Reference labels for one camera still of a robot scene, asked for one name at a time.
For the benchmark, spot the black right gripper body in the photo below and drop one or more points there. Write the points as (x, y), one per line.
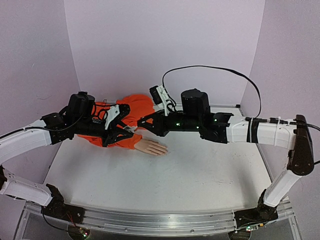
(161, 124)

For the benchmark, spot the clear nail polish bottle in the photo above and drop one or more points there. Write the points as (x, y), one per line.
(130, 128)

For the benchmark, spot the orange sweatshirt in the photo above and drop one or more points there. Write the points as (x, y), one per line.
(140, 106)

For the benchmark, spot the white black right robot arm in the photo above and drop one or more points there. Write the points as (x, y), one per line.
(224, 128)

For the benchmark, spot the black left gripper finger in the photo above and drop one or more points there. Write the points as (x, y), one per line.
(123, 135)
(117, 125)

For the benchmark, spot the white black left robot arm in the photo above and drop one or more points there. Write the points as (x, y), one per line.
(79, 117)

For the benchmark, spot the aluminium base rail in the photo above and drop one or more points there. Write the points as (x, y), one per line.
(93, 223)

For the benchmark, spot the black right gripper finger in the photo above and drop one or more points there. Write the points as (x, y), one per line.
(149, 119)
(153, 128)

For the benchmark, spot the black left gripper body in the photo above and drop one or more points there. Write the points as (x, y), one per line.
(112, 132)

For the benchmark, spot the mannequin hand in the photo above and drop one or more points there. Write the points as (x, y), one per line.
(151, 147)

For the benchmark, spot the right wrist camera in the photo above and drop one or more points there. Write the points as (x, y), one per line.
(162, 100)

